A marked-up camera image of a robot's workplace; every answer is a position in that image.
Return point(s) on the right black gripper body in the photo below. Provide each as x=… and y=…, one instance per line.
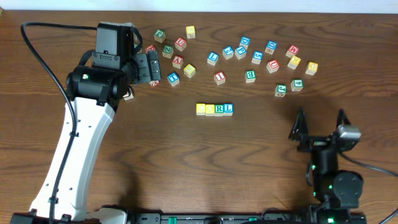
x=319, y=142

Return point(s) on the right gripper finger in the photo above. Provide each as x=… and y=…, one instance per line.
x=299, y=130
x=342, y=118

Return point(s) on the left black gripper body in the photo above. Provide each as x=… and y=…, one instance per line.
x=153, y=66

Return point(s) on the yellow C block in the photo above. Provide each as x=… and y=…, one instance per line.
x=200, y=109

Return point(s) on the yellow O block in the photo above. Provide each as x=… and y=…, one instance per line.
x=209, y=110

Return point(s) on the blue l block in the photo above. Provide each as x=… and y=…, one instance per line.
x=228, y=109
x=212, y=58

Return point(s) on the green R block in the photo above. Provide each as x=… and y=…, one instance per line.
x=219, y=110

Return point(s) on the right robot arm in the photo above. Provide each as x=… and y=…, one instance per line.
x=338, y=191

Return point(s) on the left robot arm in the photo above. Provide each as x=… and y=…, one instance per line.
x=94, y=88

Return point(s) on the wooden block red side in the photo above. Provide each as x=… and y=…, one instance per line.
x=154, y=83

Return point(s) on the red E block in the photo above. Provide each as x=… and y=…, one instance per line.
x=150, y=48

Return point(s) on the green Z block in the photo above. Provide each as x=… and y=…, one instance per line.
x=168, y=51

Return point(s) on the blue T block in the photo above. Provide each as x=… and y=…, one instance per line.
x=173, y=79

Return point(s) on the red A block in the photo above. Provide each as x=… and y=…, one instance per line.
x=177, y=61

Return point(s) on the plain wooden picture block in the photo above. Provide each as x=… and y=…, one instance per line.
x=129, y=95

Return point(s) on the red U block left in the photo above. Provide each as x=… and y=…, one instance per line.
x=180, y=44

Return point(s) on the red u block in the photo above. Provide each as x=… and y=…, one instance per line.
x=272, y=66
x=180, y=44

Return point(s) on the yellow S block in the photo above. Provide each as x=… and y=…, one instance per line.
x=189, y=70

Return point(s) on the green J block bottom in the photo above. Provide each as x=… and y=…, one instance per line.
x=280, y=90

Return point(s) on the green 4 block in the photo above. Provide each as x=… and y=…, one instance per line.
x=297, y=85

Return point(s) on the yellow block top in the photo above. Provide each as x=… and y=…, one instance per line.
x=190, y=31

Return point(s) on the yellow G block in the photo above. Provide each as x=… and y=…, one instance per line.
x=311, y=68

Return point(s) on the yellow K block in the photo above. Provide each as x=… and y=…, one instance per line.
x=294, y=62

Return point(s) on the red U block right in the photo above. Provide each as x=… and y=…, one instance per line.
x=272, y=66

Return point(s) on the red I block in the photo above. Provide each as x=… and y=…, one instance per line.
x=219, y=78

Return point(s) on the green B block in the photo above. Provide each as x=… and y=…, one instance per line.
x=250, y=76

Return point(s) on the blue 2 block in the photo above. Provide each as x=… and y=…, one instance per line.
x=228, y=52

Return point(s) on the red M block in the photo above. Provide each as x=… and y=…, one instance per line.
x=292, y=51

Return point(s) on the blue 5 block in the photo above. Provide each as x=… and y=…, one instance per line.
x=257, y=57

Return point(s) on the blue D block right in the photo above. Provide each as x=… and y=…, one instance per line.
x=270, y=47

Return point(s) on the blue d block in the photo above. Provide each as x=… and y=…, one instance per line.
x=270, y=47
x=244, y=42

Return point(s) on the blue P block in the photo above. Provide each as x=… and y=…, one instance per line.
x=240, y=52

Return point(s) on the blue D block left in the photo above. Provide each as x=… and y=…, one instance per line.
x=244, y=42

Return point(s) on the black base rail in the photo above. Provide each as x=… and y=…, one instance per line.
x=269, y=217

